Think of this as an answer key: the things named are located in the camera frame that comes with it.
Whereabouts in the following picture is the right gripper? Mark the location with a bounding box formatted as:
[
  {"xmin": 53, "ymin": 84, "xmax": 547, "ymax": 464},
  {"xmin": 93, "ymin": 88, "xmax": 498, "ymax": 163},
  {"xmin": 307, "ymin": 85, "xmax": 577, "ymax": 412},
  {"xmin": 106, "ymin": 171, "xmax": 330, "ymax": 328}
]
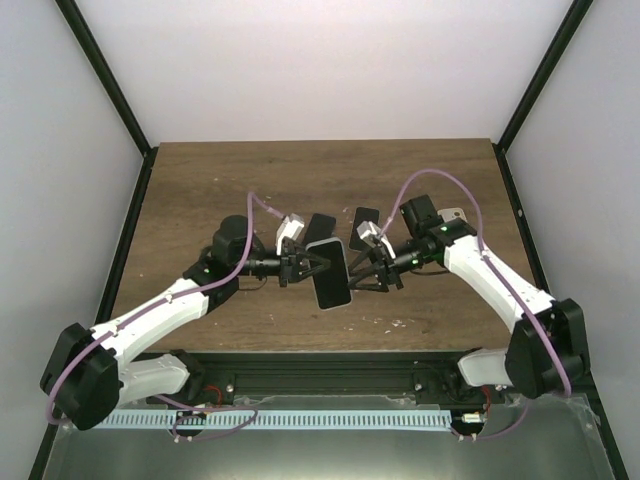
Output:
[{"xmin": 345, "ymin": 238, "xmax": 433, "ymax": 293}]

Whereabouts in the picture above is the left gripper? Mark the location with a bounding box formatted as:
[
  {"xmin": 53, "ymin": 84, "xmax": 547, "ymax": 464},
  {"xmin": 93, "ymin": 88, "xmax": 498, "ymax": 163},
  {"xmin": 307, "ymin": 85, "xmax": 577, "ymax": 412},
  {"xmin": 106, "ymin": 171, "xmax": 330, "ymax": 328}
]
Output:
[{"xmin": 234, "ymin": 239, "xmax": 331, "ymax": 288}]

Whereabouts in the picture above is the green cased phone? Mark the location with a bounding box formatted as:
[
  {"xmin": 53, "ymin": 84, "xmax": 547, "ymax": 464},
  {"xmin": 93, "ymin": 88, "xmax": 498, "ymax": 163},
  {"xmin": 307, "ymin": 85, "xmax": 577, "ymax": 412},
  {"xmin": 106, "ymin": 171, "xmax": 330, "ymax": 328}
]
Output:
[{"xmin": 306, "ymin": 237, "xmax": 352, "ymax": 311}]

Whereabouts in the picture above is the black screen phone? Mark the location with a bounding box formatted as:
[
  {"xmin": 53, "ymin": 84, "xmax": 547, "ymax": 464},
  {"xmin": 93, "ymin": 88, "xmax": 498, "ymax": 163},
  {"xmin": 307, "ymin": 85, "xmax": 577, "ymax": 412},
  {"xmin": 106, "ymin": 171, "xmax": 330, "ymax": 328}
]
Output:
[{"xmin": 348, "ymin": 206, "xmax": 381, "ymax": 253}]

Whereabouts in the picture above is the beige phone case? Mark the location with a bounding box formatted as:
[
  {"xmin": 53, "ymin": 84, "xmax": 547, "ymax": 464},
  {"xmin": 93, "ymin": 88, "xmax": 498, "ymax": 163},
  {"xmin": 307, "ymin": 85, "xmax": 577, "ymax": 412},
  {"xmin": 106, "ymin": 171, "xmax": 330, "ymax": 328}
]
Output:
[{"xmin": 437, "ymin": 207, "xmax": 467, "ymax": 222}]

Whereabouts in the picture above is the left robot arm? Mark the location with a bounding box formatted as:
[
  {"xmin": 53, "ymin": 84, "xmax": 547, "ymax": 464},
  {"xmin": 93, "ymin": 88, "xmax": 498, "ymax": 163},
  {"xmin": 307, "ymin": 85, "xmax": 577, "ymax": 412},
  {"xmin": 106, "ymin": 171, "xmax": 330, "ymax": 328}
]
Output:
[{"xmin": 40, "ymin": 214, "xmax": 335, "ymax": 430}]

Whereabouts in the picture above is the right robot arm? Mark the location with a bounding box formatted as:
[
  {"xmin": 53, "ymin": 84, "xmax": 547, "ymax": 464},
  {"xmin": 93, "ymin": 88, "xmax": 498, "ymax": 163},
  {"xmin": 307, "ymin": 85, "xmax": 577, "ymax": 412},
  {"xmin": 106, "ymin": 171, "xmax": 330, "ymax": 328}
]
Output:
[{"xmin": 302, "ymin": 195, "xmax": 590, "ymax": 403}]

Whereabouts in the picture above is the light blue slotted strip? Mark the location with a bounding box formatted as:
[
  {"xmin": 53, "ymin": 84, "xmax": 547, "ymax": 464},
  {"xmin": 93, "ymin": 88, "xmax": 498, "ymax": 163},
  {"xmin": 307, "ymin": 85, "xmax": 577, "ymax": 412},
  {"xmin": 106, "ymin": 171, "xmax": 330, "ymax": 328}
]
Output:
[{"xmin": 98, "ymin": 409, "xmax": 452, "ymax": 431}]

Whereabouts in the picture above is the metal front plate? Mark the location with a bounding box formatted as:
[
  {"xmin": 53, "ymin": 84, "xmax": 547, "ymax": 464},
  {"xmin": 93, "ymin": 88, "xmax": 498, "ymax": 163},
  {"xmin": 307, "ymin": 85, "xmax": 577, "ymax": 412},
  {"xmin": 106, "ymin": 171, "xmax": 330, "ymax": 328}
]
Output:
[{"xmin": 43, "ymin": 397, "xmax": 616, "ymax": 479}]

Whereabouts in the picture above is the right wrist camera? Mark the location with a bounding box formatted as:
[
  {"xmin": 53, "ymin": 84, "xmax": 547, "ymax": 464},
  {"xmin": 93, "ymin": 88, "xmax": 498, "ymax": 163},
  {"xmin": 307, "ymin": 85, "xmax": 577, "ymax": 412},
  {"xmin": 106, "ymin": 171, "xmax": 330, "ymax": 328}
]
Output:
[{"xmin": 356, "ymin": 221, "xmax": 396, "ymax": 259}]

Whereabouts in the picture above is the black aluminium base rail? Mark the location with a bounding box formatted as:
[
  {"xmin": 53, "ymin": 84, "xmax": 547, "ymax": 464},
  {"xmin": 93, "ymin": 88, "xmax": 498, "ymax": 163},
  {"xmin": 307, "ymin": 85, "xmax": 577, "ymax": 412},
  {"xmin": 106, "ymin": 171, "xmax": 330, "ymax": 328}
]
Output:
[{"xmin": 64, "ymin": 349, "xmax": 594, "ymax": 406}]

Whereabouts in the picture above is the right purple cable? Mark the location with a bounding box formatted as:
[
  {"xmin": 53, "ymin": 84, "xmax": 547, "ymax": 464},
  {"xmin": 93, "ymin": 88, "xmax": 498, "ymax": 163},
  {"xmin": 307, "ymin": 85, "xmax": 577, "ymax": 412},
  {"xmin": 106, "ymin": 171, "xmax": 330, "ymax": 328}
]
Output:
[{"xmin": 377, "ymin": 168, "xmax": 574, "ymax": 442}]

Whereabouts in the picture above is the left black frame post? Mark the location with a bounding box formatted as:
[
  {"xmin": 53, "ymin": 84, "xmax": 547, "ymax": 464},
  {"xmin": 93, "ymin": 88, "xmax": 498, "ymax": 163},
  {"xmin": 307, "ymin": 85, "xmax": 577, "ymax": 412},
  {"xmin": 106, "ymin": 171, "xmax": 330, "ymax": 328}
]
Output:
[{"xmin": 53, "ymin": 0, "xmax": 153, "ymax": 156}]

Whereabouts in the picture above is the black frame post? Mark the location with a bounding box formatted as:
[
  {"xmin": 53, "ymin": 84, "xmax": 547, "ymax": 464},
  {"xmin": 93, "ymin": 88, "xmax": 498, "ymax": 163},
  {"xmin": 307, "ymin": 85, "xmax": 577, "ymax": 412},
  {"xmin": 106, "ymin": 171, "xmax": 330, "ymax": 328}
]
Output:
[
  {"xmin": 497, "ymin": 0, "xmax": 596, "ymax": 151},
  {"xmin": 53, "ymin": 0, "xmax": 153, "ymax": 156}
]

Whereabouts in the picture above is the right black frame post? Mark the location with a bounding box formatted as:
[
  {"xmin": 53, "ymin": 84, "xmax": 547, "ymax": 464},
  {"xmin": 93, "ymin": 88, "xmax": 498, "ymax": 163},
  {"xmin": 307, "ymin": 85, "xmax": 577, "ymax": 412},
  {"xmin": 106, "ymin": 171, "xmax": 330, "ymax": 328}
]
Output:
[{"xmin": 497, "ymin": 0, "xmax": 596, "ymax": 151}]

